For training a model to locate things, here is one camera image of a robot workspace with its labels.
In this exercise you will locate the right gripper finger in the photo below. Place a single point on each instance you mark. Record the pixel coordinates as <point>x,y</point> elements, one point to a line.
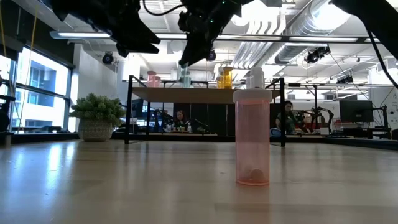
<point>196,46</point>

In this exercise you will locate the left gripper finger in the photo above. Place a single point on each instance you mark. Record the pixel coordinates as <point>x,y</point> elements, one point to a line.
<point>136,48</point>
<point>143,34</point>

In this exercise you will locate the pink pill bottle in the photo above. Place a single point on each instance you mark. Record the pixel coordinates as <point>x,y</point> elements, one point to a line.
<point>159,82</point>
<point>151,79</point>

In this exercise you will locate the small orange pill bottle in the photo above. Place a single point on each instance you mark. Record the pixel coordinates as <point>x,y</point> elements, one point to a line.
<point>228,79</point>

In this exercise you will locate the white opaque pill bottle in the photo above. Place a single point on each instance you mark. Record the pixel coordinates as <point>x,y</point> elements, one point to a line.
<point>247,83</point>

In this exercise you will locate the clear pill bottle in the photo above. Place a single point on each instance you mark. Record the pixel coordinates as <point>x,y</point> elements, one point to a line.
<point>257,77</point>

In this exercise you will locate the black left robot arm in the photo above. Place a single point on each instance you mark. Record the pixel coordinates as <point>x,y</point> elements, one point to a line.
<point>74,9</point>

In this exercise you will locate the black background robot arm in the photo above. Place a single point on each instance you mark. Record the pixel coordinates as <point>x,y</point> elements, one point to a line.
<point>323,115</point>
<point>163,118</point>

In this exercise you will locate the long ceiling light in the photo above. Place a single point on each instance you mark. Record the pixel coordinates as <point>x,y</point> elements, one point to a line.
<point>87,35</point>
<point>323,39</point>

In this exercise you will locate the person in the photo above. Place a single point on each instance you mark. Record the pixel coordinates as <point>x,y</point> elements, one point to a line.
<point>289,109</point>
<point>180,116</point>

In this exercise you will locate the green potted plant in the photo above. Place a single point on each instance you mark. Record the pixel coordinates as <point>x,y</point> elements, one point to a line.
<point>94,130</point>

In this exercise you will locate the white cap on table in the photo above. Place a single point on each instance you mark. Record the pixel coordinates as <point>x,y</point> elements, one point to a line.
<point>252,140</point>

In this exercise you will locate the black ceiling spotlights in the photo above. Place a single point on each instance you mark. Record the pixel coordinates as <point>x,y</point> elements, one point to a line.
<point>317,54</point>
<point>345,79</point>

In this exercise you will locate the black computer monitor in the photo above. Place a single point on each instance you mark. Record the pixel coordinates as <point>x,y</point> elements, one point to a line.
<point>356,110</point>

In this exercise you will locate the wooden shelf black metal frame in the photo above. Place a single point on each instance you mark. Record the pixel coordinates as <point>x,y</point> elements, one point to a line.
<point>186,95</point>

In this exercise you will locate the silver ventilation duct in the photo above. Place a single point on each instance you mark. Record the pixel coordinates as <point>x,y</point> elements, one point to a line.
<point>311,28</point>

